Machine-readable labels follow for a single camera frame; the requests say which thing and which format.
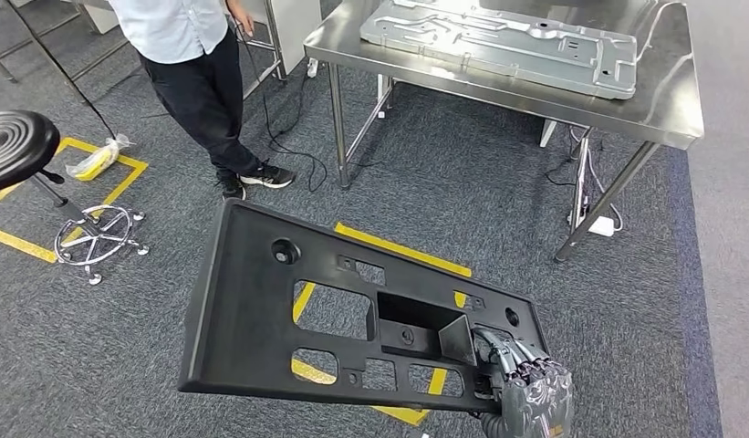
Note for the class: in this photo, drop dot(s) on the thin black pole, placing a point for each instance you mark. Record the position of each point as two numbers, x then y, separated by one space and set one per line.
60 67

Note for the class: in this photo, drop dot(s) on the white power strip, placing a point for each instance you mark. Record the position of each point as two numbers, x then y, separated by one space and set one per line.
601 227

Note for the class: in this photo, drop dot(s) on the black round stool chrome base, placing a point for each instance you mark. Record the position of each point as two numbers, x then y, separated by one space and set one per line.
17 145

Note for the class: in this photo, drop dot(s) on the person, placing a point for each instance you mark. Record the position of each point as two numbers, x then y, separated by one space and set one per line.
187 90

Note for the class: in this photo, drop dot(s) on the stainless steel workbench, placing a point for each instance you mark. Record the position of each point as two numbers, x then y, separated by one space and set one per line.
658 103

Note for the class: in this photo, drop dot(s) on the person's hand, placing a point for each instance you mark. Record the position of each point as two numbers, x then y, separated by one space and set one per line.
241 18

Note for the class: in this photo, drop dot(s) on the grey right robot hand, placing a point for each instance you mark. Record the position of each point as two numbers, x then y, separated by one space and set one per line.
537 399

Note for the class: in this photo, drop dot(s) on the yellow floor tape rectangle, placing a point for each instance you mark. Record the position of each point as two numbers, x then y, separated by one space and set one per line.
398 248

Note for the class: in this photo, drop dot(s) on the yellow tape roll in bag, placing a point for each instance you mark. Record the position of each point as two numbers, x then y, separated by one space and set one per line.
96 162

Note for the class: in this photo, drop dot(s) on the stamped silver metal panel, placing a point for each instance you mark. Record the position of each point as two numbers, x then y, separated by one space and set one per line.
501 48

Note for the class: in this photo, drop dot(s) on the black plastic license plate frame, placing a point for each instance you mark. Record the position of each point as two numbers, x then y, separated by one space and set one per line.
241 314

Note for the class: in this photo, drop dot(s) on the white cabinet on metal frame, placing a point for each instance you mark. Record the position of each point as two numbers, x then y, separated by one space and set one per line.
295 30

